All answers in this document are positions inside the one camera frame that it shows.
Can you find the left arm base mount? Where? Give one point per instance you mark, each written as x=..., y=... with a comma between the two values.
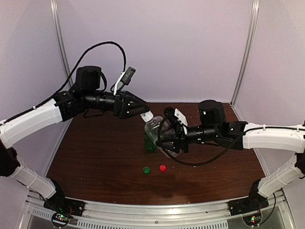
x=71, y=207

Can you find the front aluminium rail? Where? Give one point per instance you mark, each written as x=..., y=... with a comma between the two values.
x=208, y=215

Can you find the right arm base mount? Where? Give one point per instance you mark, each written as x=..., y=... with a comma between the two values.
x=246, y=205

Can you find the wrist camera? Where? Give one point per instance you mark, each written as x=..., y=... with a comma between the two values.
x=123, y=80
x=182, y=121

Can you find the right aluminium frame post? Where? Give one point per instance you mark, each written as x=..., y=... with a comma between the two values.
x=254, y=15

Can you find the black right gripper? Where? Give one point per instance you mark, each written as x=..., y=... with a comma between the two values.
x=178, y=143

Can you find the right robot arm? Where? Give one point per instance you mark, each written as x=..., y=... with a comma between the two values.
x=238, y=135

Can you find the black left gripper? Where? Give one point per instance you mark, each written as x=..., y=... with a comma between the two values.
x=117, y=110

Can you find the green bottle cap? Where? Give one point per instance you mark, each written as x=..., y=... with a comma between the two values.
x=146, y=170

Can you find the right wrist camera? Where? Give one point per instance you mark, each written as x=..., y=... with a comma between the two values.
x=182, y=121

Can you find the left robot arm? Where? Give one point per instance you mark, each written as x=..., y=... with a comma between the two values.
x=63, y=106

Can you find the right circuit board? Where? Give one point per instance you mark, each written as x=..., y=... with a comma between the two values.
x=252, y=220

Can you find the circuit board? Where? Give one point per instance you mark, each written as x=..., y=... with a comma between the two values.
x=60, y=220
x=252, y=220

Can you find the clear bottle white cap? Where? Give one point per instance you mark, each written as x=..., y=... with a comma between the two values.
x=151, y=129

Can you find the aluminium frame post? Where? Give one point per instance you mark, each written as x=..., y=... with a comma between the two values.
x=254, y=15
x=59, y=37

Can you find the left aluminium frame post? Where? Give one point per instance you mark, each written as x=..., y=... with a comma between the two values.
x=59, y=37

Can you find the left circuit board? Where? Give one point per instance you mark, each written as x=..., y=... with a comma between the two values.
x=60, y=220

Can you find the red bottle cap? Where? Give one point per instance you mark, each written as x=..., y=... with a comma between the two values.
x=162, y=168

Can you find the green plastic bottle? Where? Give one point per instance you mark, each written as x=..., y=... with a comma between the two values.
x=149, y=144

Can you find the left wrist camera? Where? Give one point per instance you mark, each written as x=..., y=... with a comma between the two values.
x=123, y=80

